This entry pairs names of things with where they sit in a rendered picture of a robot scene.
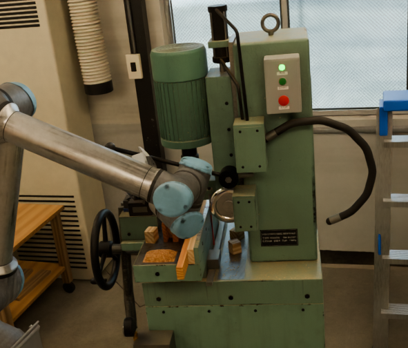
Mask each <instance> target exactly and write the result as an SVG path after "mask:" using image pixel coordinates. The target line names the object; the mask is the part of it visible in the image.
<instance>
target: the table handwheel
mask: <svg viewBox="0 0 408 348"><path fill-rule="evenodd" d="M106 218H107V219H108V221H109V224H110V228H111V232H112V237H113V241H108V234H107V227H106ZM101 224H102V231H103V241H101V242H100V243H99V232H100V228H101ZM120 245H121V244H120V236H119V228H118V225H117V221H116V219H115V216H114V215H113V213H112V212H111V211H110V210H108V209H102V210H101V211H99V212H98V214H97V215H96V217H95V220H94V222H93V227H92V231H91V238H90V259H91V266H92V270H93V275H94V278H95V281H96V283H97V285H98V286H99V288H100V289H102V290H104V291H107V290H110V289H111V288H112V287H113V286H114V284H115V283H116V280H117V276H118V273H119V266H120V257H121V253H122V250H121V246H120ZM125 252H126V253H127V254H129V253H139V251H125ZM99 257H100V258H101V260H100V263H99ZM106 258H112V259H113V265H112V270H111V273H110V277H109V279H108V281H107V282H105V280H104V278H103V276H102V274H101V273H102V270H103V267H104V263H105V261H106Z"/></svg>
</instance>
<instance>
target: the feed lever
mask: <svg viewBox="0 0 408 348"><path fill-rule="evenodd" d="M105 147H106V148H109V149H111V150H114V151H117V152H119V153H124V154H127V155H136V154H138V152H135V151H130V150H126V149H123V148H118V147H115V145H114V144H113V143H112V142H108V143H106V144H105ZM149 156H151V157H152V159H153V161H156V162H161V163H164V164H169V165H172V166H178V167H179V162H174V161H171V160H168V159H163V158H160V157H155V156H152V155H149ZM212 175H214V176H218V177H219V183H220V184H221V186H223V187H224V188H226V189H231V188H234V187H235V186H236V185H237V183H238V180H239V178H245V177H253V176H254V173H237V169H236V168H235V167H234V166H225V167H224V168H222V170H221V171H220V172H217V171H212Z"/></svg>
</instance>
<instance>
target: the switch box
mask: <svg viewBox="0 0 408 348"><path fill-rule="evenodd" d="M280 64H284V65H285V69H284V70H283V71H281V70H279V69H278V66H279V65H280ZM277 72H288V75H277ZM281 77H285V78H286V80H287V83H286V84H285V85H284V86H288V87H289V89H285V90H278V87H281V85H279V83H278V80H279V78H281ZM264 78H265V89H266V110H267V114H277V113H299V112H302V99H301V83H300V56H299V53H293V54H284V55H267V56H264ZM283 95H286V96H287V97H288V98H289V103H288V104H287V105H286V106H289V109H282V110H279V106H281V105H280V104H279V102H278V100H279V98H280V97H281V96H283Z"/></svg>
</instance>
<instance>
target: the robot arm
mask: <svg viewBox="0 0 408 348"><path fill-rule="evenodd" d="M36 109H37V101H36V98H35V96H34V94H33V92H32V91H31V90H30V89H29V87H27V86H26V85H24V84H22V83H19V82H15V81H14V82H6V83H3V84H1V85H0V311H2V310H3V309H4V308H5V307H7V306H8V305H9V304H10V303H11V302H13V301H14V300H15V299H16V298H17V296H18V295H19V294H20V293H21V291H22V289H23V284H24V274H23V271H22V269H21V267H20V266H19V265H18V261H17V259H16V258H15V257H14V256H13V255H12V253H13V246H14V235H15V227H16V221H17V209H18V202H19V190H20V183H21V172H22V165H23V153H24V149H25V150H27V151H30V152H32V153H35V154H37V155H40V156H42V157H44V158H46V159H49V160H52V161H54V162H56V163H58V164H61V165H63V166H66V167H68V168H71V169H72V170H75V171H78V172H80V173H83V174H84V175H87V176H89V177H92V178H94V179H96V180H99V181H101V182H104V183H106V184H109V185H111V186H114V187H115V188H118V189H121V190H123V191H125V192H127V193H125V195H130V196H131V197H132V199H133V200H143V202H142V203H143V204H144V205H149V208H150V210H151V211H152V212H153V213H154V214H155V215H156V216H157V217H158V218H159V219H160V220H161V221H162V222H163V223H164V224H165V225H166V226H167V227H168V228H169V229H170V230H171V233H173V234H175V235H176V236H177V237H178V238H181V239H188V238H191V237H193V236H195V235H196V234H198V233H199V232H200V230H201V229H202V227H203V225H204V218H203V215H202V214H201V213H200V209H201V207H202V202H203V200H204V196H205V193H206V190H207V186H208V183H209V180H210V177H211V175H212V170H213V167H212V166H211V165H210V164H209V163H208V162H206V161H204V160H202V159H199V158H196V157H188V156H187V157H183V158H182V159H181V160H180V162H179V167H178V170H177V171H176V172H175V173H174V174H172V173H169V172H168V171H165V170H162V169H160V168H157V167H156V164H155V162H154V161H153V159H152V157H151V156H149V154H148V153H147V152H146V151H145V150H144V149H143V148H141V147H140V146H138V149H139V153H138V154H136V155H133V156H132V157H129V156H126V155H123V154H121V153H118V152H117V151H114V150H111V149H109V148H106V147H105V146H102V145H99V144H96V143H94V142H92V141H90V140H87V139H84V138H83V137H80V136H78V135H75V134H72V133H69V132H68V131H66V130H63V129H60V128H57V127H56V126H53V125H51V124H48V123H45V122H43V121H41V120H39V119H36V118H34V117H32V116H33V115H34V114H35V111H36ZM132 195H134V197H133V196H132ZM24 334H25V333H24V332H23V331H22V330H20V329H19V328H16V327H13V326H12V325H9V324H7V323H4V322H2V321H1V320H0V348H11V346H13V344H15V343H16V341H18V339H20V337H22V335H24Z"/></svg>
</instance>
